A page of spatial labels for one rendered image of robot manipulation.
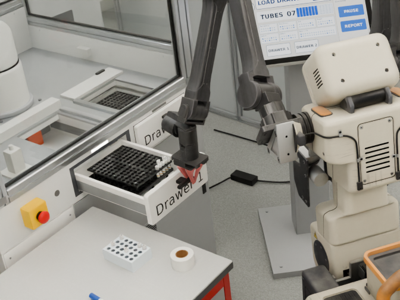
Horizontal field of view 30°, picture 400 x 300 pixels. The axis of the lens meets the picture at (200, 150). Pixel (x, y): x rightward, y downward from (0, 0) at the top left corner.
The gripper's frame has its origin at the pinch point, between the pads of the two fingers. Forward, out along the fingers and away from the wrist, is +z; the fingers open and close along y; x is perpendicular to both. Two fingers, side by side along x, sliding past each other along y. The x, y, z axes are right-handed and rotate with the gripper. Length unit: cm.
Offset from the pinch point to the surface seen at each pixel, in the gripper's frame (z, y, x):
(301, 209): 72, 13, -88
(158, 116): -0.8, 35.3, -24.8
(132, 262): 9.7, -2.1, 32.0
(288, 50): -10, 14, -79
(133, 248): 9.8, 2.1, 26.9
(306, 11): -21, 14, -92
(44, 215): 2.0, 28.8, 36.5
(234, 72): 60, 107, -169
